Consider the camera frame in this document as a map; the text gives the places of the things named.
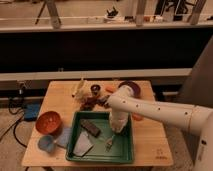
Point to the orange toy carrot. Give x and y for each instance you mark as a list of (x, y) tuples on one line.
[(110, 89)]

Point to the purple plastic bowl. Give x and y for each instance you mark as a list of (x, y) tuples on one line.
[(135, 87)]

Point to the orange round fruit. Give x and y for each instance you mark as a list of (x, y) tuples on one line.
[(137, 117)]

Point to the dark brown rectangular block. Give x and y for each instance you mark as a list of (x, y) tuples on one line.
[(90, 127)]

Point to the wooden folding table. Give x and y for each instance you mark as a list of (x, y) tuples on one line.
[(151, 146)]

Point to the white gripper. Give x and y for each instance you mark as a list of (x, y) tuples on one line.
[(117, 122)]

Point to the orange plastic bowl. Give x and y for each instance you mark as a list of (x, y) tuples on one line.
[(48, 123)]

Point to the grey folded cloth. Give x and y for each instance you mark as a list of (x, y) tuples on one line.
[(83, 144)]

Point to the blue power box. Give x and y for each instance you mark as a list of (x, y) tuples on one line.
[(31, 112)]

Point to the green plastic tray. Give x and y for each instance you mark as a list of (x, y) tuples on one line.
[(122, 150)]

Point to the dark metallic toy item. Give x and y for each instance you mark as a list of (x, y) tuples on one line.
[(103, 101)]

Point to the small dark metal cup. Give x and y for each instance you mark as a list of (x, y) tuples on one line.
[(95, 89)]

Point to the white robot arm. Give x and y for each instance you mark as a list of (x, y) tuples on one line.
[(194, 119)]

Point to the light blue cloth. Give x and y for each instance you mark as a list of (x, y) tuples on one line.
[(63, 139)]

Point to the dark brown toy food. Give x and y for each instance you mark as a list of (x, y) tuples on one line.
[(88, 104)]

